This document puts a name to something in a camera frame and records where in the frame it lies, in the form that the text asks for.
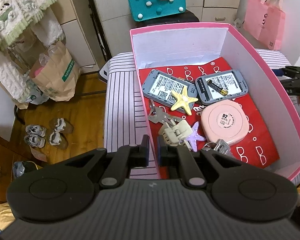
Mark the pink shopping bag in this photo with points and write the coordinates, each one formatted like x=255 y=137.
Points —
x=265 y=22

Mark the yellow cloth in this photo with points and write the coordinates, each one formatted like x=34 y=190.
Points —
x=0 y=216

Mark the pink round case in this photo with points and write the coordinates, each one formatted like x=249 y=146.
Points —
x=223 y=125

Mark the metal keyring clip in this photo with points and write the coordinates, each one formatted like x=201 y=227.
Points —
x=220 y=148

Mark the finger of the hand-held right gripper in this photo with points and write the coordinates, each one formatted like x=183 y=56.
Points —
x=297 y=71

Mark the brown paper bag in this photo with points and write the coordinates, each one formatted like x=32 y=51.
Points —
x=60 y=75

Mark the dark grey pocket router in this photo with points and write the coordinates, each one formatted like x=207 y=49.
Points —
x=231 y=80

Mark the red printed paper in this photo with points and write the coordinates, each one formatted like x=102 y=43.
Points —
x=245 y=105

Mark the teal felt handbag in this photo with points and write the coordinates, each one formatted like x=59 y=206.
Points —
x=152 y=10

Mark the pink cardboard box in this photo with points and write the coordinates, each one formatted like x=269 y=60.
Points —
x=252 y=62

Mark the yellow starfish toy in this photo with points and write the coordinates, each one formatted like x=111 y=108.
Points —
x=182 y=100

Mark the yellow waste bin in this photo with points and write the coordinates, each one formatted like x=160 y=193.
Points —
x=21 y=168

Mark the small cylindrical battery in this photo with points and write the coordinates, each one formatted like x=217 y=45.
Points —
x=216 y=87

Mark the clear plastic bag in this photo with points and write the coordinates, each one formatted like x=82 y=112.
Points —
x=238 y=22

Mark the grey sneaker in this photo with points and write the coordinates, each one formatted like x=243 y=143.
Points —
x=36 y=130
x=35 y=141

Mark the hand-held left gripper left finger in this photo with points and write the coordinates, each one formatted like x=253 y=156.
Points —
x=145 y=151

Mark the green white plastic bag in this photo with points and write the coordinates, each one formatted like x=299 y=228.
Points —
x=35 y=95

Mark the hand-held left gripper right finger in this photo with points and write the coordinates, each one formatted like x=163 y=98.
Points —
x=161 y=153

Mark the cream plastic phone stand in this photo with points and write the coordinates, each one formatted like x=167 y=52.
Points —
x=175 y=130

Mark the silver key bunch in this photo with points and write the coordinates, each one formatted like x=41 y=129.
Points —
x=160 y=116

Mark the light wooden cabinet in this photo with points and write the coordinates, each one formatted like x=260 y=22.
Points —
x=67 y=5

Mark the purple starfish toy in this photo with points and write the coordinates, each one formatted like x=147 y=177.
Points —
x=196 y=136

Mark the beige wardrobe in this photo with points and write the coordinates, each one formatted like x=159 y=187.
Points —
x=110 y=5

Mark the light grey pocket router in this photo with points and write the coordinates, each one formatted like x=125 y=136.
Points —
x=162 y=85

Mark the brown slipper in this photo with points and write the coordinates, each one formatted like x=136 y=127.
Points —
x=57 y=140
x=61 y=125

